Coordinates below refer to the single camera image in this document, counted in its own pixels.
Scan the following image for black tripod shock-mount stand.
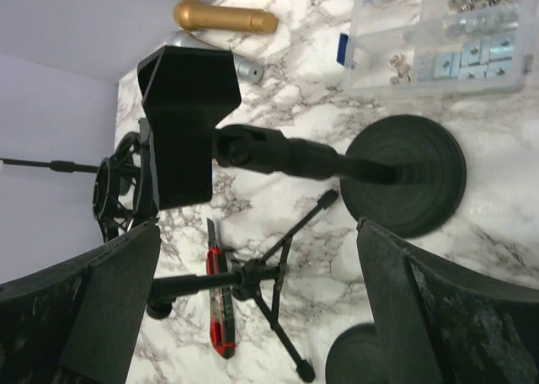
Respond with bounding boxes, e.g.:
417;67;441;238
0;133;340;383

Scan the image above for grey microphone silver head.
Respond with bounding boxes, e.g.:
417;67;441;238
167;30;264;83

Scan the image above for clear plastic organizer box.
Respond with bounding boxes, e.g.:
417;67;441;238
337;0;538;99

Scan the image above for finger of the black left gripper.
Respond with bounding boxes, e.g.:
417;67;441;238
137;45;241;211

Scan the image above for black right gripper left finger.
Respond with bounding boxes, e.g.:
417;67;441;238
1;221;161;383

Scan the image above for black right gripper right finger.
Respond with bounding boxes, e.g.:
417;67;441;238
356;219;538;383

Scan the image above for gold microphone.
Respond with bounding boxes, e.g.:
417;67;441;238
173;0;279;35

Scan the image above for red black utility knife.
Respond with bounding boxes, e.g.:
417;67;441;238
205;218;236;360

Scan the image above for black round-base clip stand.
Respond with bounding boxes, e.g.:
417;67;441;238
213;115;467;238

